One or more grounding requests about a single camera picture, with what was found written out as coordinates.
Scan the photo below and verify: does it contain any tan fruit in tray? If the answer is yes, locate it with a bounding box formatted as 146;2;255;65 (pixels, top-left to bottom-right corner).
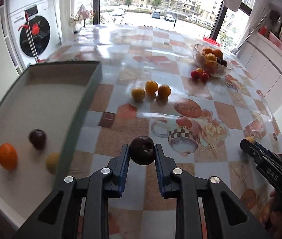
45;153;60;175

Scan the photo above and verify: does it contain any dark plum in tray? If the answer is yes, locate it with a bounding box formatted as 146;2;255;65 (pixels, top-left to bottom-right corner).
28;129;46;150

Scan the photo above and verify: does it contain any orange small fruit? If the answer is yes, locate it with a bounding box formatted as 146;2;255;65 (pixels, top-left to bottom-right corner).
145;80;158;96
158;85;171;99

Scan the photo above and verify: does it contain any dark purple plum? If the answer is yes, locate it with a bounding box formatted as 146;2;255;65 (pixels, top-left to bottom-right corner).
129;136;155;166

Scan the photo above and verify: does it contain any green white tray box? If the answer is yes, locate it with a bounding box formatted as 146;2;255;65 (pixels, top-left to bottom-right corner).
0;61;102;230

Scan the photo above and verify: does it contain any lower washing machine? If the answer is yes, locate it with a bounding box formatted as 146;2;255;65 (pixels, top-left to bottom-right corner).
8;0;61;69

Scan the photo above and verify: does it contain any red white mop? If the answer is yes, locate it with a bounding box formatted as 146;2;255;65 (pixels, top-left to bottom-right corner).
18;11;44;64

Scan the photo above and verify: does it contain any red cherry tomato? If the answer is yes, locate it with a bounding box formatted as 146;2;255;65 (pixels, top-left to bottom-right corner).
191;70;201;81
200;72;210;83

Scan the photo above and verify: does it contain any yellow orange fruit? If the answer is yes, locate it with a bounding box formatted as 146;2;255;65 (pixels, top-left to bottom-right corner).
131;87;146;103

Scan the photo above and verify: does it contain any orange in tray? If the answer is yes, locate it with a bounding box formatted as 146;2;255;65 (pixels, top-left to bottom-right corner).
0;143;18;170

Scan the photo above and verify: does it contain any glass fruit bowl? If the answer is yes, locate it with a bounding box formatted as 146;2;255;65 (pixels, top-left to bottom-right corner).
193;43;233;77

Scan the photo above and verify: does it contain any red cherry tomato right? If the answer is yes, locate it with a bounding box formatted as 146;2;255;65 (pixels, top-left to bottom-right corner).
200;72;210;83

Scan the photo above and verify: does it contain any tan fruit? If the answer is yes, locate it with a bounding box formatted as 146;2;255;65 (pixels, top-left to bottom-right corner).
245;136;255;143
45;153;60;175

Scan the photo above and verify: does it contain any orange cherry tomato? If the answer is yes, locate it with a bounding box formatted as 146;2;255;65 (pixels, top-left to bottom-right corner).
196;68;204;74

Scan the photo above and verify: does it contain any red cherry tomato left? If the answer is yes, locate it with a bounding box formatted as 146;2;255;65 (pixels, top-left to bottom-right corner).
191;70;201;81

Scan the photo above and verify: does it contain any white cabinet counter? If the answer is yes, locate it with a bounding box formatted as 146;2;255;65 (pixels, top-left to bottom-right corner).
237;32;282;112

